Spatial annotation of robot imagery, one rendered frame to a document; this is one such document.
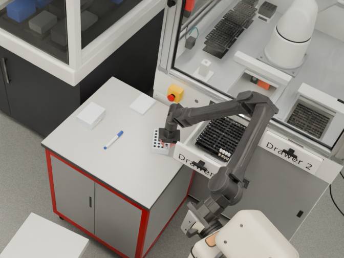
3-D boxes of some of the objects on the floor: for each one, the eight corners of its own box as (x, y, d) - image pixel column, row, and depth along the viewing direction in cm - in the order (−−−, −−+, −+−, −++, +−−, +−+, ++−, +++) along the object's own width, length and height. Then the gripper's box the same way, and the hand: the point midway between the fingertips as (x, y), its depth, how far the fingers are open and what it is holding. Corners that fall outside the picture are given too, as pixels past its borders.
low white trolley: (136, 276, 265) (149, 208, 207) (51, 219, 280) (40, 142, 222) (187, 203, 299) (210, 128, 242) (108, 157, 315) (112, 76, 257)
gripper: (159, 131, 210) (155, 151, 222) (181, 133, 211) (177, 153, 223) (159, 119, 214) (156, 140, 226) (181, 122, 215) (177, 142, 227)
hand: (167, 145), depth 224 cm, fingers open, 3 cm apart
